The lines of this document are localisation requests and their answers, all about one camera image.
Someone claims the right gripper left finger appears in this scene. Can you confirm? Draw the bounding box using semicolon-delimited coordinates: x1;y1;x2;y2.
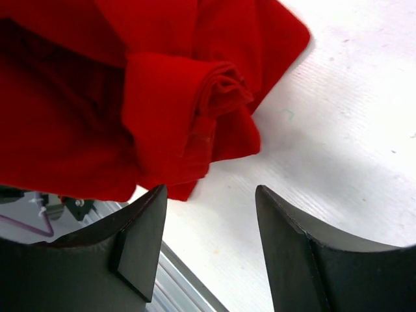
1;186;167;312

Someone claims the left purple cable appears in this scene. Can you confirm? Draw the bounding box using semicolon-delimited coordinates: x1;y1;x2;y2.
0;201;55;239

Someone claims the aluminium mounting rail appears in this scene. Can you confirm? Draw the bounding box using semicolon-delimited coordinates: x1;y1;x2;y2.
87;200;226;311

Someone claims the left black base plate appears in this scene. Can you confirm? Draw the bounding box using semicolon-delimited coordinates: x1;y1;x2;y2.
61;196;95;222

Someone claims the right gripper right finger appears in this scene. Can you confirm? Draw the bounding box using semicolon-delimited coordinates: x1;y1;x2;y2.
255;185;415;312

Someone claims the red t shirt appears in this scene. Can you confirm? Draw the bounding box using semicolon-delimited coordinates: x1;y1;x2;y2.
1;1;311;202

